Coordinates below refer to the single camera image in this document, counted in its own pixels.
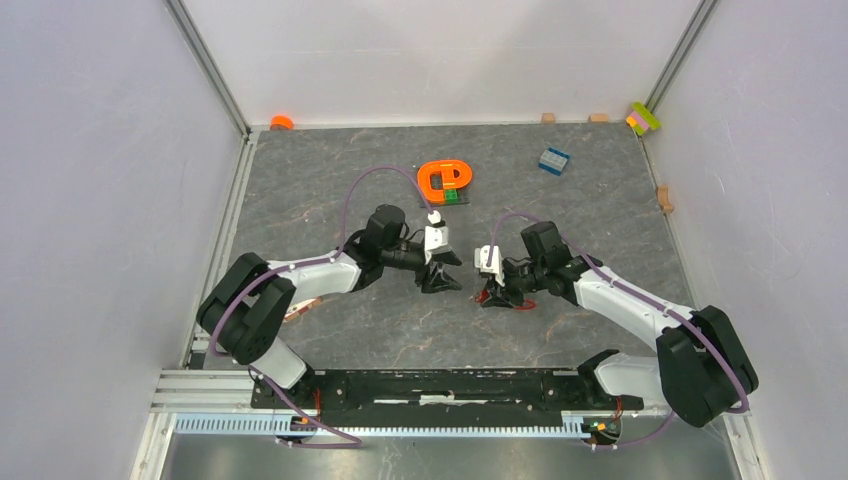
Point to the orange round cap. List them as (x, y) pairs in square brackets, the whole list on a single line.
[(281, 122)]

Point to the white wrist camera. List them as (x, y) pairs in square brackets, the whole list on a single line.
[(489, 263), (436, 236)]

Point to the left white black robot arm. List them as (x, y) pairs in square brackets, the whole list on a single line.
[(244, 312)]

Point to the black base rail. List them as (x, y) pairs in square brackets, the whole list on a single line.
[(463, 398)]

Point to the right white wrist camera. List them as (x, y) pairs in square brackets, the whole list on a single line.
[(489, 263)]

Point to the dark flat base plate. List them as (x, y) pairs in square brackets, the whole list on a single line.
[(437, 205)]

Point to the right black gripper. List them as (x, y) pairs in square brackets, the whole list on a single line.
[(495, 300)]

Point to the blue toy brick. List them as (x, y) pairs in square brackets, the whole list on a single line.
[(553, 161)]

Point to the curved wooden block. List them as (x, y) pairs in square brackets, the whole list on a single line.
[(664, 199)]

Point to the multicolour toy brick stack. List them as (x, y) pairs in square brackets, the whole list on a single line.
[(641, 120)]

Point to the red wooden box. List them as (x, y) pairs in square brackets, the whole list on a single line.
[(301, 308)]

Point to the red key with cord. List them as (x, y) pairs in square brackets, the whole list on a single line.
[(526, 305)]

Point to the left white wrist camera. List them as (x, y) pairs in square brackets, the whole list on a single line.
[(436, 236)]

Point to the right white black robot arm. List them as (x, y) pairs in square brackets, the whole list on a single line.
[(699, 368)]

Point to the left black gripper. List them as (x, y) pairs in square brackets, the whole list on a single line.
[(437, 280)]

